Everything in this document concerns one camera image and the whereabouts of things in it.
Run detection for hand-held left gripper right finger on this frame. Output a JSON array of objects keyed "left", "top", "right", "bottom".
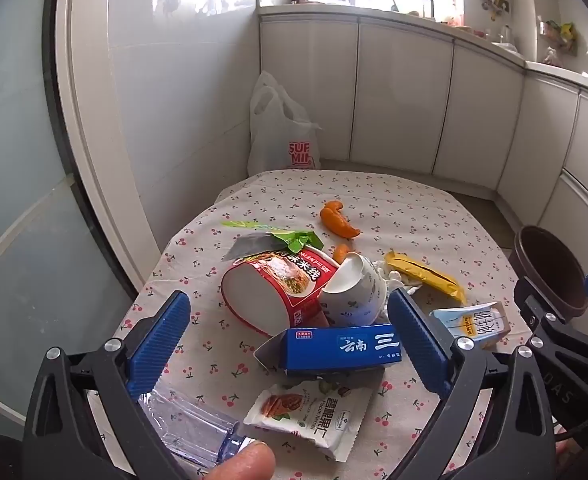
[{"left": 388, "top": 287, "right": 558, "bottom": 480}]

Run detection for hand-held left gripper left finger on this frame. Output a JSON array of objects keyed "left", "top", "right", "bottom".
[{"left": 21, "top": 290, "right": 209, "bottom": 480}]

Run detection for brown round bin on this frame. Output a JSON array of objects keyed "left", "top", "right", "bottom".
[{"left": 508, "top": 225, "right": 588, "bottom": 320}]

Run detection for blue cardboard box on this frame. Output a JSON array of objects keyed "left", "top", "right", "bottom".
[{"left": 253, "top": 322, "right": 402, "bottom": 377}]

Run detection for person's left hand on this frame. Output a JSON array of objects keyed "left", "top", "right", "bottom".
[{"left": 208, "top": 442, "right": 275, "bottom": 480}]

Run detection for small white milk carton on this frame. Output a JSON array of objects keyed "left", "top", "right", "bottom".
[{"left": 430, "top": 301, "right": 512, "bottom": 351}]

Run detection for crumpled white tissue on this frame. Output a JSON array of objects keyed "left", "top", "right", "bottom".
[{"left": 374, "top": 260, "right": 425, "bottom": 296}]

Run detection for yellow snack wrapper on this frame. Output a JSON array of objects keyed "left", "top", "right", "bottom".
[{"left": 384, "top": 249, "right": 467, "bottom": 305}]

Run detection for white ceramic cup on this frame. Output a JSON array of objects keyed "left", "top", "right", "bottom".
[{"left": 319, "top": 252, "right": 389, "bottom": 328}]

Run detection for clear plastic bottle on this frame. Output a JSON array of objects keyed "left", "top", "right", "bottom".
[{"left": 138, "top": 387, "right": 262, "bottom": 471}]

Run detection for cherry-print tablecloth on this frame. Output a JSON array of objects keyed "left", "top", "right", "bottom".
[{"left": 86, "top": 169, "right": 532, "bottom": 480}]

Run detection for white nut snack packet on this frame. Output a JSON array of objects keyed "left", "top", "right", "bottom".
[{"left": 244, "top": 379, "right": 375, "bottom": 463}]

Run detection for red instant noodle cup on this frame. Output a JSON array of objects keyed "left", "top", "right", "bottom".
[{"left": 220, "top": 246, "right": 342, "bottom": 337}]

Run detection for large orange peel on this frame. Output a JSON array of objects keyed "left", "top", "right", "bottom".
[{"left": 320, "top": 201, "right": 362, "bottom": 239}]

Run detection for green foil lid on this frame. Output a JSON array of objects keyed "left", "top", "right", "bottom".
[{"left": 221, "top": 220, "right": 325, "bottom": 261}]

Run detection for frosted glass sliding door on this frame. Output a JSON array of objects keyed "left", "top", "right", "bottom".
[{"left": 0, "top": 0, "right": 144, "bottom": 441}]

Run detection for white plastic bag red print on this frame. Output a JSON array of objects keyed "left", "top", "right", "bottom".
[{"left": 246, "top": 71, "right": 325, "bottom": 177}]

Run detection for white kitchen cabinet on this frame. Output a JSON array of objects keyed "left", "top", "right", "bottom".
[{"left": 259, "top": 12, "right": 588, "bottom": 266}]

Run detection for white kitchen countertop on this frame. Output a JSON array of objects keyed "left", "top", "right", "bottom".
[{"left": 256, "top": 4, "right": 588, "bottom": 93}]

